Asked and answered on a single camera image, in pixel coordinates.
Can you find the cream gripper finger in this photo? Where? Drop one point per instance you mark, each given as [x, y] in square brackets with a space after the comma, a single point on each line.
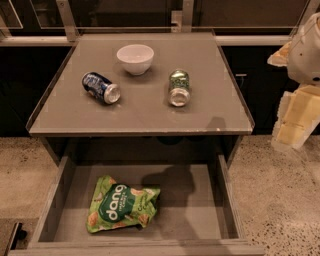
[280, 57]
[297, 117]

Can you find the green rice chip bag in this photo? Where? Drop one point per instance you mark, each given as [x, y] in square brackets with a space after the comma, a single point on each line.
[116, 205]

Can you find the grey cabinet counter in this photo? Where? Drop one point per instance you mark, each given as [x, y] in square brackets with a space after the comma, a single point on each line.
[216, 106]

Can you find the open grey top drawer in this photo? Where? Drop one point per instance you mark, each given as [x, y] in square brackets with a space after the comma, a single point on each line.
[196, 214]

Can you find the green soda can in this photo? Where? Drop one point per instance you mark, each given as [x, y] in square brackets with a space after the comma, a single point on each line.
[179, 88]

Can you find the white ceramic bowl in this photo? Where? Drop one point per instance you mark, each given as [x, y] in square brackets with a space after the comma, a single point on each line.
[136, 59]

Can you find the blue soda can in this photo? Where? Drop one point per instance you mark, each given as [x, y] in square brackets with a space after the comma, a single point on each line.
[101, 88]

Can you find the metal railing frame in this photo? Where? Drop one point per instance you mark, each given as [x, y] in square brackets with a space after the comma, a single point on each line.
[234, 22]

